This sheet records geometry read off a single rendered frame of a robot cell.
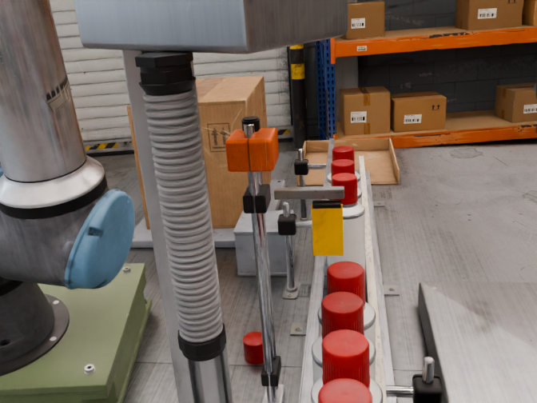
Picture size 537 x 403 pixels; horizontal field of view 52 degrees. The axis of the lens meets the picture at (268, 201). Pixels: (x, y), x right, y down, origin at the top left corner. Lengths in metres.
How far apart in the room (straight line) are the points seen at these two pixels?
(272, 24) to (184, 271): 0.17
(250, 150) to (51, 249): 0.26
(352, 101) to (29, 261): 3.83
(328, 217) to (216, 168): 0.61
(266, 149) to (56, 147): 0.22
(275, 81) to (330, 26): 4.54
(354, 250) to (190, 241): 0.40
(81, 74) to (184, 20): 4.73
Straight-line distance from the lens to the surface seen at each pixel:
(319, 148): 1.70
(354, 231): 0.71
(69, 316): 0.83
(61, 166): 0.60
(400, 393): 0.63
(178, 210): 0.35
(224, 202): 1.13
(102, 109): 5.07
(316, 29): 0.34
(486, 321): 0.81
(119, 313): 0.82
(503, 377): 0.72
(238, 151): 0.48
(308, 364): 0.57
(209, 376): 0.56
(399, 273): 1.00
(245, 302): 0.93
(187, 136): 0.33
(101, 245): 0.62
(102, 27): 0.40
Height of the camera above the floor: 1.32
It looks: 21 degrees down
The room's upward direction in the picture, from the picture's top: 4 degrees counter-clockwise
